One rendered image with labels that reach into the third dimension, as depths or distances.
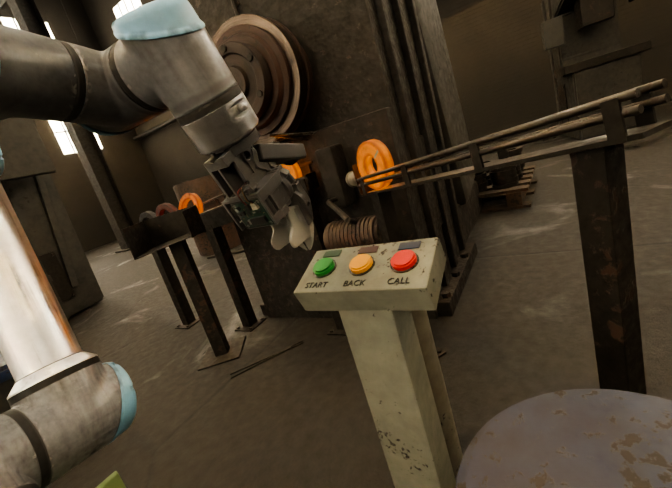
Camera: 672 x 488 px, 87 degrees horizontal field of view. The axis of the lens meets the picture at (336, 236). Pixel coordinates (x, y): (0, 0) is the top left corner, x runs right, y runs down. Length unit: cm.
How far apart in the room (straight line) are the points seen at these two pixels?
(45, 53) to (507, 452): 65
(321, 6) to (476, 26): 599
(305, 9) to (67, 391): 139
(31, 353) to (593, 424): 89
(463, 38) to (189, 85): 708
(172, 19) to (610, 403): 65
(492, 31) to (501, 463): 713
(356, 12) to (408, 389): 125
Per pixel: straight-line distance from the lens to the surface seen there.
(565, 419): 53
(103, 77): 54
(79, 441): 87
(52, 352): 89
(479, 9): 746
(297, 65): 142
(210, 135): 48
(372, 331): 61
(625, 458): 50
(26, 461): 84
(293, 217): 54
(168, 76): 48
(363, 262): 58
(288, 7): 164
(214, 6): 189
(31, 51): 51
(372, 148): 111
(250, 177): 50
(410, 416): 70
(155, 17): 47
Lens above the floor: 80
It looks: 14 degrees down
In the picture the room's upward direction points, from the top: 17 degrees counter-clockwise
